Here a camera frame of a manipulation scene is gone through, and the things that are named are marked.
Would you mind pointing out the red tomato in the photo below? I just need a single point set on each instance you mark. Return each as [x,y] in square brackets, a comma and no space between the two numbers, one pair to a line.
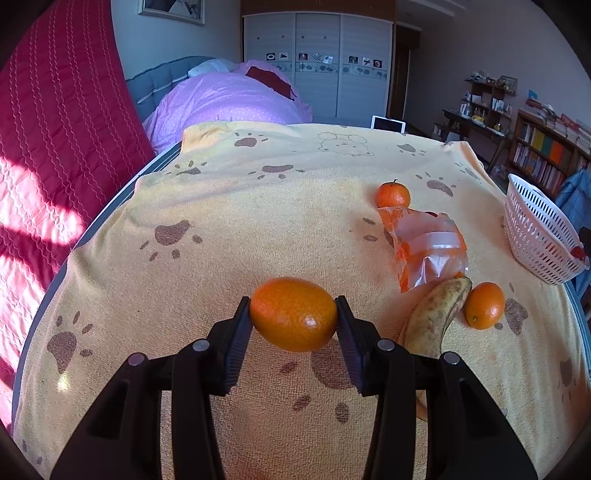
[578,253]

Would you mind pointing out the framed wedding photo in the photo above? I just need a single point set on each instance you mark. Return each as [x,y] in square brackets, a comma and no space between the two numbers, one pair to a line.
[192,12]

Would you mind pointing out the purple duvet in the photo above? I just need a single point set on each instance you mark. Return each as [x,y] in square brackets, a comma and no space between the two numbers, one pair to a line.
[225,97]

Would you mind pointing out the small wooden shelf unit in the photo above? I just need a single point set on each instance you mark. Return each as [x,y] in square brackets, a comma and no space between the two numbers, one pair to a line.
[488,102]

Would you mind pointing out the wooden bookshelf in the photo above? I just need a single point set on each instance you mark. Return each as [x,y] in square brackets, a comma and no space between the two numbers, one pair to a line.
[547,148]

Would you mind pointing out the blue plaid blanket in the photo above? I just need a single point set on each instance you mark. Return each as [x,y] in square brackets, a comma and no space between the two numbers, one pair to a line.
[574,201]

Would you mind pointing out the dark wooden desk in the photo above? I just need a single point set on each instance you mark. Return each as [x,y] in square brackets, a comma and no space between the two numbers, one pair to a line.
[458,127]

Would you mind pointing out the spotted ripe banana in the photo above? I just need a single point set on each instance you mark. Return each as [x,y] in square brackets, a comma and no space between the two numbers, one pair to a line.
[424,332]

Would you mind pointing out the small orange tangerine edge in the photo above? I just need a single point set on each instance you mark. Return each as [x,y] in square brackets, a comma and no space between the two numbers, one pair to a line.
[293,314]

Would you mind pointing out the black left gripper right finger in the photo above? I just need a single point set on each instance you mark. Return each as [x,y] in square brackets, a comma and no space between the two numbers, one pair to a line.
[468,435]

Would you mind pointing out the grey blue bed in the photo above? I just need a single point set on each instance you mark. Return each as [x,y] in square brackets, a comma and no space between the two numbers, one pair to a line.
[146,91]

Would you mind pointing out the yellow paw print blanket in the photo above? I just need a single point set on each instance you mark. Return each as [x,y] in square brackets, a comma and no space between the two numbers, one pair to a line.
[244,203]

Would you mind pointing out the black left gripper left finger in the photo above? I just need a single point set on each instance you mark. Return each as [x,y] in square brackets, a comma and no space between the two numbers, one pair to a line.
[119,436]

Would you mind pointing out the white pillow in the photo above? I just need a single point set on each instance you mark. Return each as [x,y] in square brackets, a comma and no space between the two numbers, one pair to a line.
[216,65]

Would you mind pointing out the red quilted mattress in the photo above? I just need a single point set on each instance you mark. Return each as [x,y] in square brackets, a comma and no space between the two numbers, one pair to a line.
[70,140]

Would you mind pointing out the orange tangerine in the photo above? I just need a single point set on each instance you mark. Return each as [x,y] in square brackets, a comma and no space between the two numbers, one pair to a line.
[393,194]

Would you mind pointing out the white plastic basket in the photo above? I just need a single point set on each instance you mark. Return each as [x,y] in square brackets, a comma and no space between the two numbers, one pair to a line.
[540,236]

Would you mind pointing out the orange plastic bag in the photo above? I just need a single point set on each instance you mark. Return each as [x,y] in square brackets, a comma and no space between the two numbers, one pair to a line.
[428,247]

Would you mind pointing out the white wardrobe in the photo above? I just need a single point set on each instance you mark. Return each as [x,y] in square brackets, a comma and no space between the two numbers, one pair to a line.
[338,54]

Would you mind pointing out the large orange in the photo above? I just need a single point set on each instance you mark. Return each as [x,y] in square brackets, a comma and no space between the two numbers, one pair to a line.
[484,306]

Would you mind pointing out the dark red cloth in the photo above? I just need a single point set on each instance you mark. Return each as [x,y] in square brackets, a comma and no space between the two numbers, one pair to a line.
[272,81]

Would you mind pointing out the white tablet on stand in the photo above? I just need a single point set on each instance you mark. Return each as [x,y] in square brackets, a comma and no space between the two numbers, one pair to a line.
[387,124]

